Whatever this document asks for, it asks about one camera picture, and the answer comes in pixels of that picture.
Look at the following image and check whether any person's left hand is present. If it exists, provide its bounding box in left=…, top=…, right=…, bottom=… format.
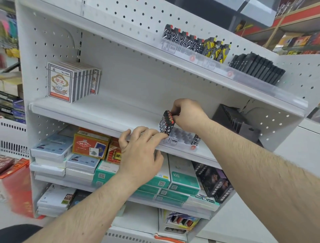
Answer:
left=118, top=126, right=169, bottom=186

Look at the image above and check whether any person's right hand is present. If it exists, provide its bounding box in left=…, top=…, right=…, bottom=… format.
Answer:
left=170, top=98, right=212, bottom=137

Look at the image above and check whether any black star patterned lighter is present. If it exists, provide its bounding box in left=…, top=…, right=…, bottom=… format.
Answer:
left=159, top=110, right=179, bottom=137

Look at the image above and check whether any person's right forearm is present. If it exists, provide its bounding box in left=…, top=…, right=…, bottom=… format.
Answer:
left=184, top=118, right=320, bottom=243

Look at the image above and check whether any person's left forearm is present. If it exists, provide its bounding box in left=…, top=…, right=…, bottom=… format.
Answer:
left=24, top=171, right=153, bottom=243

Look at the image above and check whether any red playing card box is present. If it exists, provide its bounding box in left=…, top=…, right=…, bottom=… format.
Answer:
left=106, top=140, right=123, bottom=165

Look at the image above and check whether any white teal product box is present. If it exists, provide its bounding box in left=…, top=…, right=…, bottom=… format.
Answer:
left=167, top=153, right=201, bottom=196
left=140, top=152, right=171, bottom=189

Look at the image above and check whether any orange playing card box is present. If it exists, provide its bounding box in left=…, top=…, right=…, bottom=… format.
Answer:
left=72, top=128, right=111, bottom=161

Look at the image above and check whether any stack of teal flat boxes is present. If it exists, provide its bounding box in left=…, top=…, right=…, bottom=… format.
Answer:
left=132, top=185, right=191, bottom=207

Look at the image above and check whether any white green product box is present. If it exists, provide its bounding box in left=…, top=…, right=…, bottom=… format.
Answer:
left=92, top=160, right=121, bottom=189

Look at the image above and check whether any white blue product box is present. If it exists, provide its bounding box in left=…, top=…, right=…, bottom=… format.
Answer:
left=66, top=154, right=101, bottom=181

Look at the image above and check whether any white pegboard shelving unit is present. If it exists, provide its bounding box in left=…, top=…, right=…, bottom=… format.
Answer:
left=15, top=0, right=320, bottom=243

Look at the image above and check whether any black cardboard display box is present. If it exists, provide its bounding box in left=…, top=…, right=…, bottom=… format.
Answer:
left=212, top=104, right=263, bottom=147

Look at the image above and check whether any black purple product box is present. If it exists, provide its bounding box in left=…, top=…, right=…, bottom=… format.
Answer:
left=192, top=161, right=234, bottom=203

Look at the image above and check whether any colourful lighter multipack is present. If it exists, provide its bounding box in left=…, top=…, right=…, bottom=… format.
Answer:
left=164, top=211, right=201, bottom=231

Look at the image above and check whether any row of patterned lighters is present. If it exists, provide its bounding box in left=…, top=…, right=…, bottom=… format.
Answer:
left=162, top=24, right=231, bottom=64

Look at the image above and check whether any dark flat box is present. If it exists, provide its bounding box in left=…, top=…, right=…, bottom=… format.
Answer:
left=68, top=190, right=92, bottom=209

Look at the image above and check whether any stack of white blue boxes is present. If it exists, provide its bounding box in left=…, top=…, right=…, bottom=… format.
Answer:
left=30, top=133, right=73, bottom=177

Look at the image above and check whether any clear shelf label strip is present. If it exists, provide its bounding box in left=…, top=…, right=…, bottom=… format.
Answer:
left=160, top=40, right=308, bottom=109

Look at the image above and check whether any row of white card boxes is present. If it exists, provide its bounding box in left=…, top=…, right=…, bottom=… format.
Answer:
left=47, top=62, right=102, bottom=104

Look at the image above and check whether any white box with dark label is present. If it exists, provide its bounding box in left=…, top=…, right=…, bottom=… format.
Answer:
left=37, top=183, right=77, bottom=217

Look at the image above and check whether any row of slim black boxes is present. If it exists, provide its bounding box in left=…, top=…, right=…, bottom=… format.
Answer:
left=228, top=53, right=286, bottom=86

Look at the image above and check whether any white perforated basket rack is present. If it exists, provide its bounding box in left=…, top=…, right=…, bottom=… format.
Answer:
left=0, top=118, right=31, bottom=159

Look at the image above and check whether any stack of dark boxes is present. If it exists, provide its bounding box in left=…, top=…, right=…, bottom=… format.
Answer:
left=0, top=91, right=27, bottom=125

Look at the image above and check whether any large red box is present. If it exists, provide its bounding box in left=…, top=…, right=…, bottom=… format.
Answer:
left=0, top=158, right=46, bottom=219

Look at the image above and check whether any dark red box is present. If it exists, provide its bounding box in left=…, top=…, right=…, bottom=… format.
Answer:
left=0, top=155, right=16, bottom=175

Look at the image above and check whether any brown cardboard box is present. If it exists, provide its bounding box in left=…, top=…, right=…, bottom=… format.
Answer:
left=0, top=72, right=24, bottom=98

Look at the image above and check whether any person's black trouser leg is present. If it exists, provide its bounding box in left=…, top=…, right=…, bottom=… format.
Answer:
left=0, top=224, right=43, bottom=243

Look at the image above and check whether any red wooden goods shelf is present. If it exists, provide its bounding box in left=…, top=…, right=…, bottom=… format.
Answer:
left=234, top=0, right=320, bottom=56

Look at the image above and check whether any orange cord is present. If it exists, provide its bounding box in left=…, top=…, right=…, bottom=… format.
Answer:
left=153, top=233, right=186, bottom=243

